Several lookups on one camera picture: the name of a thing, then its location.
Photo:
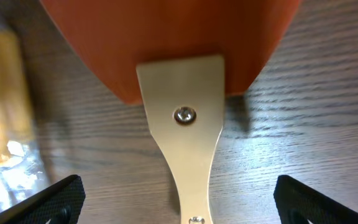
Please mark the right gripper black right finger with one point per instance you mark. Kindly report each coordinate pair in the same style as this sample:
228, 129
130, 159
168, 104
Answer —
299, 203

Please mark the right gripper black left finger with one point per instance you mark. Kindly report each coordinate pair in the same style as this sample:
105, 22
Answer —
59, 203

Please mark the clear case of screwdrivers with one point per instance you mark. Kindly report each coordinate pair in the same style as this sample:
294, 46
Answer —
22, 172

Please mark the orange scraper with wooden handle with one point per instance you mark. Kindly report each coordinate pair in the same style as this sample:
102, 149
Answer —
180, 59

